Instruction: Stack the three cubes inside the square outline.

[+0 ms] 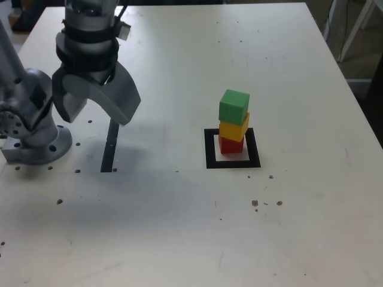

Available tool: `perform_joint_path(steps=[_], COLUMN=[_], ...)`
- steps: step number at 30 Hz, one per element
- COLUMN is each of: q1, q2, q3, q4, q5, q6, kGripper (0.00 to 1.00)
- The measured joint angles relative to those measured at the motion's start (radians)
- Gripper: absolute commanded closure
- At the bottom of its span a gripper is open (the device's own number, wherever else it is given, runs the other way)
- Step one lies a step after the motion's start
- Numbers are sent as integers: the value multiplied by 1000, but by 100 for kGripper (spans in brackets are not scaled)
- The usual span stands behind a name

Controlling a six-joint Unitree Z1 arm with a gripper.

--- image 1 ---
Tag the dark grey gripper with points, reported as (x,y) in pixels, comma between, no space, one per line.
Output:
(97,75)

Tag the green cube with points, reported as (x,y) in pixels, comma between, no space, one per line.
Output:
(233,107)

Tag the yellow cube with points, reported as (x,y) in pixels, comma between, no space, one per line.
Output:
(235,130)

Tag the red cube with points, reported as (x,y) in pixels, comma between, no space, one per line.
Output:
(230,147)

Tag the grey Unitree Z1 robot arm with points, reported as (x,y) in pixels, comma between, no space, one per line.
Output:
(30,89)

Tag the black tape square outline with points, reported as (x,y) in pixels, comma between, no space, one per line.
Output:
(209,155)

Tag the black tape strip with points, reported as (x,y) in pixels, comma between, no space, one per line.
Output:
(108,152)

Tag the small grey wrist camera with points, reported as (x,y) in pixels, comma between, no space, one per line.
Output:
(124,30)

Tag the white metal frame legs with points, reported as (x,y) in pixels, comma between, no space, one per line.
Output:
(369,16)

